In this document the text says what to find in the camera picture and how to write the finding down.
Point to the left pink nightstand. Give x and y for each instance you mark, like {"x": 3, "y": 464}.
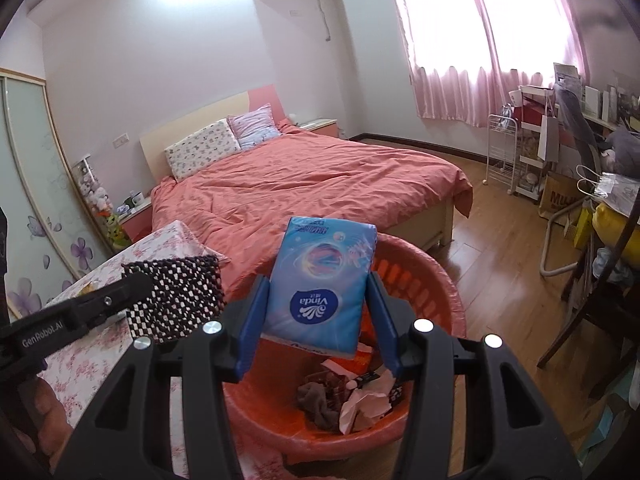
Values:
{"x": 138, "y": 222}

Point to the red white paper bucket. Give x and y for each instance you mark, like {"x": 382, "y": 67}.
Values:
{"x": 366, "y": 359}

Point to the pink striped pillow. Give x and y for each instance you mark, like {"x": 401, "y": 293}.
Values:
{"x": 254, "y": 128}

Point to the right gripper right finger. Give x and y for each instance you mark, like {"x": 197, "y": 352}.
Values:
{"x": 510, "y": 430}

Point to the person left hand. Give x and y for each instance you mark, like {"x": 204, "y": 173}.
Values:
{"x": 55, "y": 430}

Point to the black white mesh pouch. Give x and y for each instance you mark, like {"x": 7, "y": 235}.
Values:
{"x": 186, "y": 293}

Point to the floral white pillow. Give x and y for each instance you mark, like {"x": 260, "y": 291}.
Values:
{"x": 200, "y": 149}

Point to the yellow snack bag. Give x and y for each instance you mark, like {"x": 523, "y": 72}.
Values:
{"x": 86, "y": 289}

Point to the beige pink headboard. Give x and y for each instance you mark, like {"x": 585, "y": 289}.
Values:
{"x": 154, "y": 142}

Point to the white paper shopping bag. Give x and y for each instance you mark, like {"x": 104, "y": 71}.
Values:
{"x": 617, "y": 191}

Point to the light blue tissue pack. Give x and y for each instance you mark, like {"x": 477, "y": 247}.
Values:
{"x": 317, "y": 285}

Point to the pink nightstand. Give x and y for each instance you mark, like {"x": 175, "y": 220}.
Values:
{"x": 138, "y": 222}
{"x": 323, "y": 126}

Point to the bed with coral duvet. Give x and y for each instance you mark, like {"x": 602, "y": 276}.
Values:
{"x": 240, "y": 205}

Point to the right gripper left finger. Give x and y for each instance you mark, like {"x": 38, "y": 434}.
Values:
{"x": 125, "y": 431}

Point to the pink window curtain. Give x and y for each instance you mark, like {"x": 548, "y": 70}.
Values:
{"x": 465, "y": 56}

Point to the white wire rack cart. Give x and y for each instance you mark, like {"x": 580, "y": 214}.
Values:
{"x": 502, "y": 147}

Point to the brown red scrunchie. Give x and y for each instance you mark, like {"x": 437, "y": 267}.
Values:
{"x": 322, "y": 404}

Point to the sliding wardrobe with flowers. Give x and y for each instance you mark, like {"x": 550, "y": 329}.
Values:
{"x": 52, "y": 241}

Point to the floral pink white tablecloth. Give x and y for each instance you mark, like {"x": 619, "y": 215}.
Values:
{"x": 76, "y": 372}

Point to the plush toy hanging stack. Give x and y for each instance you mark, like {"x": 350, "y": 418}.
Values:
{"x": 100, "y": 205}

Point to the white wall switch plate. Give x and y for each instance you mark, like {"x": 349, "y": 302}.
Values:
{"x": 121, "y": 140}

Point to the cardboard box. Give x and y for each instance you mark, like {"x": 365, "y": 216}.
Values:
{"x": 559, "y": 192}

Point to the right pink nightstand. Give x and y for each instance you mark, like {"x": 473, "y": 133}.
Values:
{"x": 323, "y": 126}

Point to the dark wooden chair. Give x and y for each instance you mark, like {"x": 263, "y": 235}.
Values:
{"x": 607, "y": 309}

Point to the white cluttered desk shelf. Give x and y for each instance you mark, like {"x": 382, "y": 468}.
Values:
{"x": 604, "y": 127}

